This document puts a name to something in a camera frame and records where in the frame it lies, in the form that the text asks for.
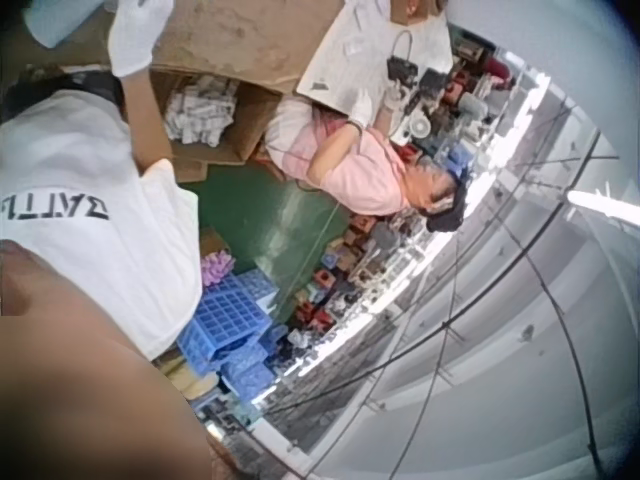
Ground person's right hand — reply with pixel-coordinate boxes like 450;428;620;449
108;0;175;79

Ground person's legs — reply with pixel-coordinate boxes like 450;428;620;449
47;68;126;112

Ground light blue cloth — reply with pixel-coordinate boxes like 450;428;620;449
21;0;119;50

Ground heap of white packets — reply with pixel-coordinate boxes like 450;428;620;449
163;74;240;148

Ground large brown cardboard sheet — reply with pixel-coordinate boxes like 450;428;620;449
148;0;348;97

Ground open cardboard box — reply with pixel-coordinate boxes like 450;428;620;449
148;68;284;184

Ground white work table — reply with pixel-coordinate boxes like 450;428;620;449
295;0;455;117

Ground purple foam piece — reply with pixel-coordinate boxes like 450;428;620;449
201;251;237;288

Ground small cardboard box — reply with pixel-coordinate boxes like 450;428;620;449
388;0;427;26

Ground small white fan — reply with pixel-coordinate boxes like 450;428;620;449
399;111;432;143

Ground stack of blue plastic crates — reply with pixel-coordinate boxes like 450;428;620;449
175;268;279;401

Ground row of parts on floor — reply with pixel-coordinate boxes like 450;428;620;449
287;212;441;346

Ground cluttered shelf of parts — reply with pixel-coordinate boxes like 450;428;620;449
399;34;521;176

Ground ceiling tube light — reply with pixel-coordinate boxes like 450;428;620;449
566;188;640;213

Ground black device with handle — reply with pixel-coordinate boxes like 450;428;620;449
386;28;417;82

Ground black overhead cables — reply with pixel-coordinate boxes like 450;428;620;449
269;144;621;480

